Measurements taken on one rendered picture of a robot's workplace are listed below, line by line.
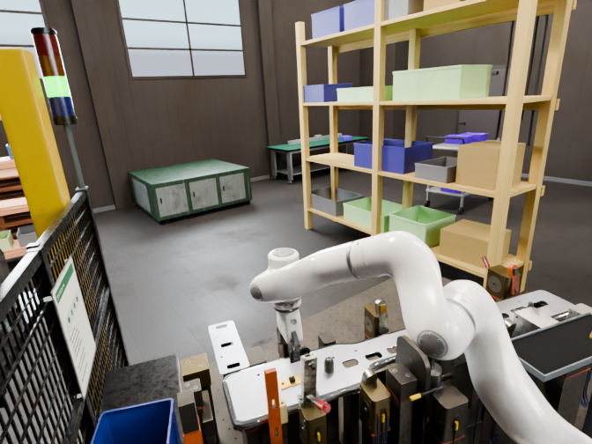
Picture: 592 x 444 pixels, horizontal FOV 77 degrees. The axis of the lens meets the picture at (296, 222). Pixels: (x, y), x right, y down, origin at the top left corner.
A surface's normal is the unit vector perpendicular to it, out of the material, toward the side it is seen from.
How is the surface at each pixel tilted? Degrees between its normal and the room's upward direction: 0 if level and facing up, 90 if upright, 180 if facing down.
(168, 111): 90
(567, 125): 90
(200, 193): 90
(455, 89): 90
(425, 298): 43
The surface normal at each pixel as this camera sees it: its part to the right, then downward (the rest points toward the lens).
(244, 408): -0.05, -0.94
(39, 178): 0.35, 0.29
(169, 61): 0.59, 0.23
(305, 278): 0.08, 0.02
